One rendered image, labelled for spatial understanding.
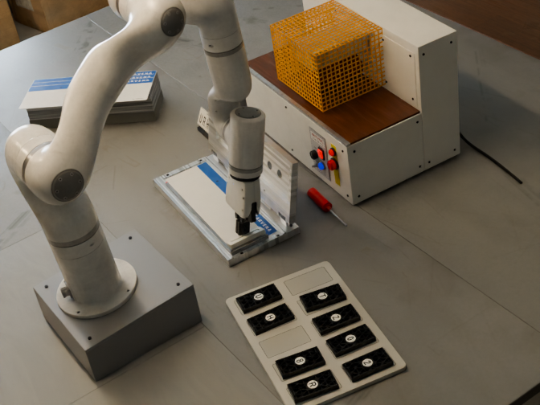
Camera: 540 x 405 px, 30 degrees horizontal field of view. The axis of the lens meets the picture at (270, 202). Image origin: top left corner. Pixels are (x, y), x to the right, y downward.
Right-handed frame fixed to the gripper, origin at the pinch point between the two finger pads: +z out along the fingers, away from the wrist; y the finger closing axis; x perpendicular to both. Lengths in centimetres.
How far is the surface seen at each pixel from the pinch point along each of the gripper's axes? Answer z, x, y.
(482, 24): -19, 114, -47
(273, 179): -8.4, 11.1, -4.5
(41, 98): 0, -21, -90
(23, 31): 86, 55, -353
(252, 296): 5.2, -8.5, 20.8
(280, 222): 1.2, 10.6, 0.9
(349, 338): 2.9, 1.5, 46.2
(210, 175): 2.1, 6.1, -29.5
